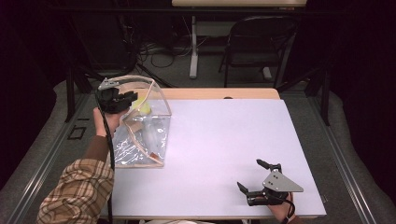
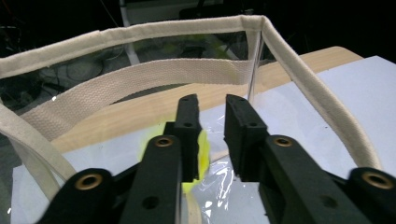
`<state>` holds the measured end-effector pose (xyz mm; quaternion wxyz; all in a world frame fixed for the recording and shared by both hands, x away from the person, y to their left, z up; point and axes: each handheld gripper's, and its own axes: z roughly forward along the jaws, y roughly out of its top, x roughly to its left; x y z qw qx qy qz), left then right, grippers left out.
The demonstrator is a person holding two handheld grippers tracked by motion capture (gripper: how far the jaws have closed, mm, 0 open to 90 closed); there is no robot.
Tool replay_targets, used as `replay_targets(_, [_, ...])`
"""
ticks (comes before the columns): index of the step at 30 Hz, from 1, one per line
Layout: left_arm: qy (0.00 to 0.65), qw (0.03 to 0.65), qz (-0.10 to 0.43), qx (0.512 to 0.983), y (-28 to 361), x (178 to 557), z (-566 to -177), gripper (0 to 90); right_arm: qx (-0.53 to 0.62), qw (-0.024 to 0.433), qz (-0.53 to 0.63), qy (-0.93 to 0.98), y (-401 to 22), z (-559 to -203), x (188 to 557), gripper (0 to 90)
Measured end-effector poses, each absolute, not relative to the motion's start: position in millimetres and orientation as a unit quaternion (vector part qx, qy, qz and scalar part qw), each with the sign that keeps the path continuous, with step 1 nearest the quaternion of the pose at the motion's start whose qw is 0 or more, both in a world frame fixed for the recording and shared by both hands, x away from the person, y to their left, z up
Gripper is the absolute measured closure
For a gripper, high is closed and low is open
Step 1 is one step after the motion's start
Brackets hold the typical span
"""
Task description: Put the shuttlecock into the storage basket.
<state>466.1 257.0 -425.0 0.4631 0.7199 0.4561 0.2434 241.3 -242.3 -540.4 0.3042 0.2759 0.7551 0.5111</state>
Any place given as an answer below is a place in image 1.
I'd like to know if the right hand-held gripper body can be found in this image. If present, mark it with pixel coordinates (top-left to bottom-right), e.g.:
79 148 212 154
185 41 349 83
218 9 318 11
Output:
245 162 304 207

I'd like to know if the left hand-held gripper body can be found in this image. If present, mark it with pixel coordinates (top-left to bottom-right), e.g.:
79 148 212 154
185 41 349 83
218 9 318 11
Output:
95 77 130 115

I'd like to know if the yellow shuttlecock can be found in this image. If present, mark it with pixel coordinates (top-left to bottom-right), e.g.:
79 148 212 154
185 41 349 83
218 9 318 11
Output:
132 96 152 115

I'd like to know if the transparent bag with beige trim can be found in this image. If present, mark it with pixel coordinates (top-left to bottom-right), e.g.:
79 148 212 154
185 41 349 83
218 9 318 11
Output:
104 75 173 169

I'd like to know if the person's right hand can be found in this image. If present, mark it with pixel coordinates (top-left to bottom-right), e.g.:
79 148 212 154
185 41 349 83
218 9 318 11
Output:
266 192 296 222

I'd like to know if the person's left hand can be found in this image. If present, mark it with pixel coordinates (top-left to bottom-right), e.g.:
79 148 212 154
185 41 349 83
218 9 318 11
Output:
92 106 129 138

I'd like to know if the black tripod leg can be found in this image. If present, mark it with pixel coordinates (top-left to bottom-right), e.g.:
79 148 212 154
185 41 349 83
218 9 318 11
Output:
134 62 176 89

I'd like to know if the black metal stand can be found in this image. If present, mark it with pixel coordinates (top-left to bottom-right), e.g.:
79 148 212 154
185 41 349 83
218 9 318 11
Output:
64 66 94 123
306 66 332 127

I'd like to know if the white table mat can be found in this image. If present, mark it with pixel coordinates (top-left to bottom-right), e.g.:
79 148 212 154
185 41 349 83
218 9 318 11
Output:
99 98 327 220

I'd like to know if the desk with white leg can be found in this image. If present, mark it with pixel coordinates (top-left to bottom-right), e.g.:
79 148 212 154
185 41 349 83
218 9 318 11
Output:
171 0 308 80

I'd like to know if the wooden table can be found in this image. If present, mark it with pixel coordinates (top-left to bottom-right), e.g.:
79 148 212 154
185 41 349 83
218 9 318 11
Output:
154 88 281 101

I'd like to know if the black folding chair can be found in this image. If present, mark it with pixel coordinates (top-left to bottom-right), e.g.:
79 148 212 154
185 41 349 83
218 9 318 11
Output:
219 15 300 90

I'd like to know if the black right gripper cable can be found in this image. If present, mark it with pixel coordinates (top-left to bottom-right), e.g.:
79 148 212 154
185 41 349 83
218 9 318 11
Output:
280 200 297 224

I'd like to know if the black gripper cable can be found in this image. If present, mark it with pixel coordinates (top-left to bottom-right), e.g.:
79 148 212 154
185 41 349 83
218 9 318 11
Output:
94 92 117 224
280 200 297 224

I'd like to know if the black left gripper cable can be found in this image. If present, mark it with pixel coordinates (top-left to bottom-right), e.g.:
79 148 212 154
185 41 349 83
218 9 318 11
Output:
94 92 117 224

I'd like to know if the bundle of floor cables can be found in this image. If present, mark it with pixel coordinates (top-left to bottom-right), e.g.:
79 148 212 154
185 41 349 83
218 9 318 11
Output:
136 38 195 69

